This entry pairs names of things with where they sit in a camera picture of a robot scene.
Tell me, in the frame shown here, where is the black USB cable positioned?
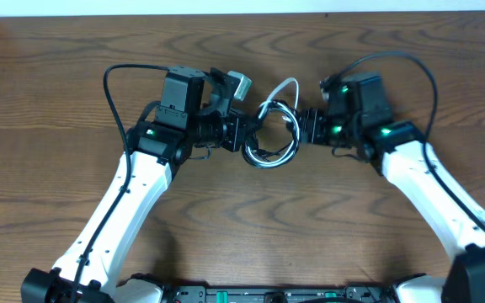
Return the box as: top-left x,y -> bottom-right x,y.
241,99 -> 301,169

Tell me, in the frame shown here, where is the white USB cable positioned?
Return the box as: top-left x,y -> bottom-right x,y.
244,77 -> 301,169

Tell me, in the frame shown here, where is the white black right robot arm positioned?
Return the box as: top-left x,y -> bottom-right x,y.
300,72 -> 485,302

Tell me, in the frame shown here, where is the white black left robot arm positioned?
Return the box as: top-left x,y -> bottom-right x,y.
20,66 -> 255,302

